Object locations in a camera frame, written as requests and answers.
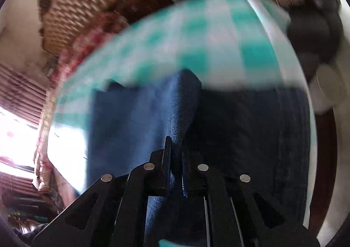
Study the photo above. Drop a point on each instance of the tufted brown headboard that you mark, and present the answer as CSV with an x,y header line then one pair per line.
x,y
82,9

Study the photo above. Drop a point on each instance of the black leather armchair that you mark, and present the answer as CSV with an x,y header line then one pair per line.
x,y
311,34

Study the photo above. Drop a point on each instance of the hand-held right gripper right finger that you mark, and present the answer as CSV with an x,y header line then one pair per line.
x,y
188,176

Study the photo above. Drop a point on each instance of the dark wooden nightstand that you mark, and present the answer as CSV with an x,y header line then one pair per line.
x,y
155,3

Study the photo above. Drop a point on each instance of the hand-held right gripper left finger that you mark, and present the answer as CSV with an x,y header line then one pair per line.
x,y
166,159

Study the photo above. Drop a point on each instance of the green white checked sheet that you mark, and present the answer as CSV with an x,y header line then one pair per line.
x,y
191,39

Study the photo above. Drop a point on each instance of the blue denim pants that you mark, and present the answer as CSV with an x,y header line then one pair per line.
x,y
136,126

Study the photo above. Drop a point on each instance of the brown window blinds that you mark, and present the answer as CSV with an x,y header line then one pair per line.
x,y
19,91

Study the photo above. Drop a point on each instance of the floral curtain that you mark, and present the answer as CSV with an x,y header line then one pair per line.
x,y
52,170

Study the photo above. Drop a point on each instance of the red floral pillow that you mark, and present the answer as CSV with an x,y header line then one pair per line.
x,y
90,40

